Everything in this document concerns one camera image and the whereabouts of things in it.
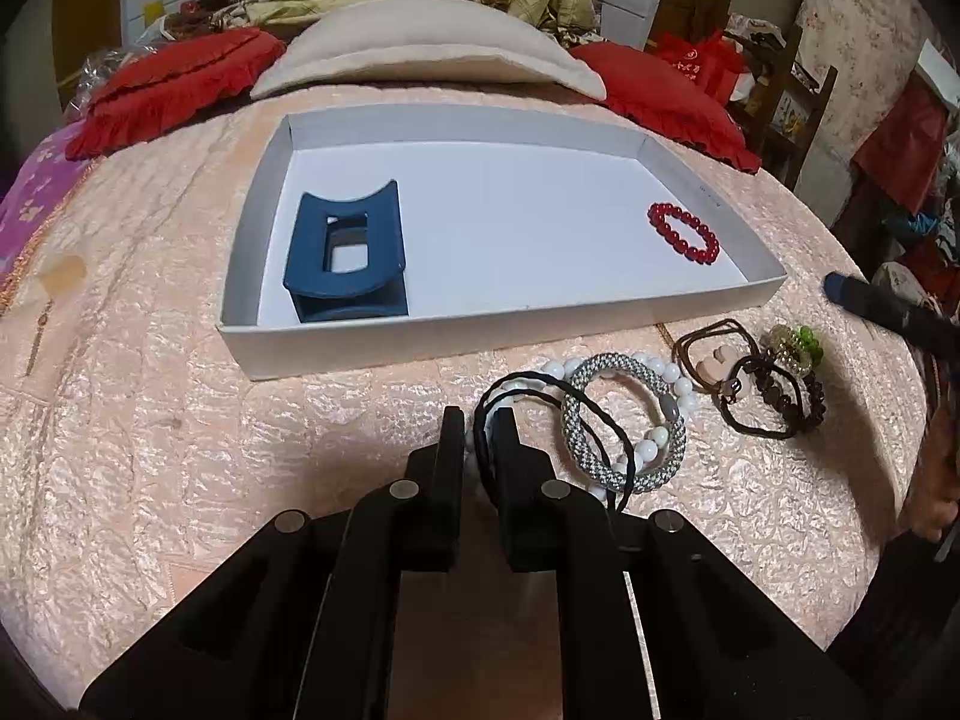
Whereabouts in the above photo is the grey woven rope bracelet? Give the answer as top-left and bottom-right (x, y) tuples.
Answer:
(561, 351), (689, 496)

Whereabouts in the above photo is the dark brown bead bracelet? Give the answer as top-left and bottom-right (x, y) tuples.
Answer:
(755, 358), (829, 436)

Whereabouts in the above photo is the thin black elastic hair tie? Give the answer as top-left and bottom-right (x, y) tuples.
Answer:
(719, 356), (799, 441)

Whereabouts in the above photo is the black braided hair tie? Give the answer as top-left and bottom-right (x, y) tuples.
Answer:
(473, 369), (640, 515)

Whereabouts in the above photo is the brown cord wooden charm tie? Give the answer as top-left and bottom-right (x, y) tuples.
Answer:
(672, 317), (760, 395)

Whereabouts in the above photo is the white bead bracelet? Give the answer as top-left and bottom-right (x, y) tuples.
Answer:
(463, 347), (701, 501)

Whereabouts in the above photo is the person's right hand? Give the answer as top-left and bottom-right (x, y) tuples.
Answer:
(900, 353), (958, 543)

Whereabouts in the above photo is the wooden chair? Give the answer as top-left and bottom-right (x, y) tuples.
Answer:
(740, 23), (838, 190)

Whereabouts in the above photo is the blue hair claw clip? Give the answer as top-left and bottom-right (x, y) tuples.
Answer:
(283, 181), (409, 323)

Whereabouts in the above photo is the pink quilted bedspread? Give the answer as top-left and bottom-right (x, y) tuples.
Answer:
(2, 86), (926, 706)

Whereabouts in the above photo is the red gift bag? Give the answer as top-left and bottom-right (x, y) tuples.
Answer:
(652, 31), (748, 106)

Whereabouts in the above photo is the red ruffled cushion right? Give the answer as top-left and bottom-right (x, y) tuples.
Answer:
(569, 43), (761, 174)

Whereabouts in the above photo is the red ruffled cushion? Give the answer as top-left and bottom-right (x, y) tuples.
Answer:
(65, 28), (286, 161)
(569, 43), (761, 174)

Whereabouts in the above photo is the white shallow cardboard tray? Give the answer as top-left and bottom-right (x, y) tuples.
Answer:
(218, 104), (786, 380)

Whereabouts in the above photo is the cream white pillow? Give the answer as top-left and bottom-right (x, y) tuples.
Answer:
(251, 0), (607, 101)

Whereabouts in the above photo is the red ruffled cushion left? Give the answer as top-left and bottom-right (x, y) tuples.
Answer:
(65, 28), (286, 161)

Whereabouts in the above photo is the purple patterned bed sheet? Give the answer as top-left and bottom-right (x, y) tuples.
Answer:
(0, 122), (91, 278)

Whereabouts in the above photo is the red bead bracelet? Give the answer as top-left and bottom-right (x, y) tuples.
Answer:
(647, 200), (723, 269)

